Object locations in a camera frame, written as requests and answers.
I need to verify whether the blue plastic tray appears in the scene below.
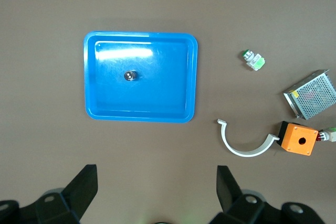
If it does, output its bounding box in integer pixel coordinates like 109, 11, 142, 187
83, 31, 199, 124

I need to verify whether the white curved plastic clamp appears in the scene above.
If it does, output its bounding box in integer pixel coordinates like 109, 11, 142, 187
217, 119, 280, 157

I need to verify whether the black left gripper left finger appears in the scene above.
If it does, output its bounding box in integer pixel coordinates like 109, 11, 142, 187
0, 164, 99, 224

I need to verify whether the green push button switch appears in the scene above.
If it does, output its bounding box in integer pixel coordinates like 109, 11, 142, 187
240, 48, 266, 71

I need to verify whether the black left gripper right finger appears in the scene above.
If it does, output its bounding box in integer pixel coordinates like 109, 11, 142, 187
209, 165, 327, 224

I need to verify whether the dark cylindrical capacitor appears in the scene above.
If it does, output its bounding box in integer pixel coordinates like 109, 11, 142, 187
123, 70, 138, 82

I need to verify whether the orange and black button box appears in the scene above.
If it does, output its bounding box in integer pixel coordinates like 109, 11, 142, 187
276, 121, 319, 156

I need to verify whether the red push button switch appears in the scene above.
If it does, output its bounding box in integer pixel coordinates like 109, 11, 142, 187
316, 126, 336, 143

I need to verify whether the perforated metal power supply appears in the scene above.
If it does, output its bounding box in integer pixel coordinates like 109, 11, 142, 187
282, 69, 336, 120

